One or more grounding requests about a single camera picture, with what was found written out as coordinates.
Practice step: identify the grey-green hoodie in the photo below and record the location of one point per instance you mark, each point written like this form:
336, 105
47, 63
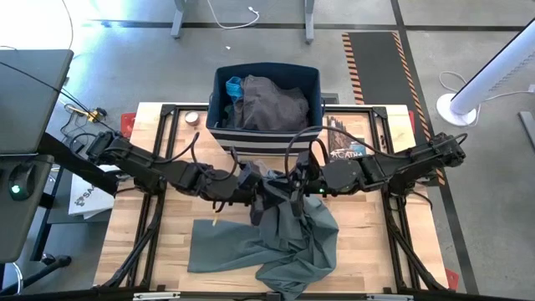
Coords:
292, 242

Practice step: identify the white tower fan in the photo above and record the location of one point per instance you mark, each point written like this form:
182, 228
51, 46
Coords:
493, 71

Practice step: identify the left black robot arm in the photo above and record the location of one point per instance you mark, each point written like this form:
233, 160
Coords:
146, 165

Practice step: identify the silver bracket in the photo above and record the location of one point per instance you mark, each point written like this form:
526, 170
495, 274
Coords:
390, 297
156, 296

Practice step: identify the red clamp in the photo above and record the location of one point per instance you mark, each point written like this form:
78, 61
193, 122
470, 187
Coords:
127, 124
411, 121
451, 279

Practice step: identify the Acadia picture book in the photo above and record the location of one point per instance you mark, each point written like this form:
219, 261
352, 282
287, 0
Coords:
347, 134

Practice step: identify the grey floor outlet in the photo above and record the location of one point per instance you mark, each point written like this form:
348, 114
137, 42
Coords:
330, 98

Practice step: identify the dark grey jacket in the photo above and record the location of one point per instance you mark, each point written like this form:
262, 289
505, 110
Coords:
271, 106

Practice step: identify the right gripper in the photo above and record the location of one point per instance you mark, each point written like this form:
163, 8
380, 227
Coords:
307, 184

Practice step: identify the yellow tape tag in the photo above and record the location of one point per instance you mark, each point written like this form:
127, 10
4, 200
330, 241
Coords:
215, 219

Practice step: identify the grey side desk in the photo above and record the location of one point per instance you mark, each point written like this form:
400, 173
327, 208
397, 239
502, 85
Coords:
25, 226

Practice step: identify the tan tape roll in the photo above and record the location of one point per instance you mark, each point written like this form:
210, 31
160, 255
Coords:
192, 118

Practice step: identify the black aluminium table frame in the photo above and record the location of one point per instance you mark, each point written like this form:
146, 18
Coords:
379, 112

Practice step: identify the bright blue garment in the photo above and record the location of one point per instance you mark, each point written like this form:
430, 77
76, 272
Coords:
234, 88

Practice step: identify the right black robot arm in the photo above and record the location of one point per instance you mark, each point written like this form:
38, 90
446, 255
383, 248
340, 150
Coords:
388, 167

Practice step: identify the black mouse with light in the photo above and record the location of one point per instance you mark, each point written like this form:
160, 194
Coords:
23, 180

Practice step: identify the navy white striped fabric basket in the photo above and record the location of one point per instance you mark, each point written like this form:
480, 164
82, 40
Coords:
313, 92

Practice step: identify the black mat with orange stripes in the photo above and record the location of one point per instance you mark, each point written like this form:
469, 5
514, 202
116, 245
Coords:
372, 62

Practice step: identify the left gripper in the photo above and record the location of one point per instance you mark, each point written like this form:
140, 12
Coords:
240, 193

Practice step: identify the grey metal leg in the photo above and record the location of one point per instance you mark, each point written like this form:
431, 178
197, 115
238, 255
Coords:
527, 129

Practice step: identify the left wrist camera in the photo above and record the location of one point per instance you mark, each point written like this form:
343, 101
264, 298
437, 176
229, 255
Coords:
249, 173

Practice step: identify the black tripod leg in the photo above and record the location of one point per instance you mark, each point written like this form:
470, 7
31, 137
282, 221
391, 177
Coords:
42, 269

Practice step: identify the white box with logo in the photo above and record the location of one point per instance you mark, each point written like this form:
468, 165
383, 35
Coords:
90, 200

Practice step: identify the grey desk leg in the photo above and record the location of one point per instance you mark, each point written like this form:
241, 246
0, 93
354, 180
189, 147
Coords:
309, 25
179, 21

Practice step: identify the black floor device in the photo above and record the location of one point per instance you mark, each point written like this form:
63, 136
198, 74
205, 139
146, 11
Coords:
75, 144

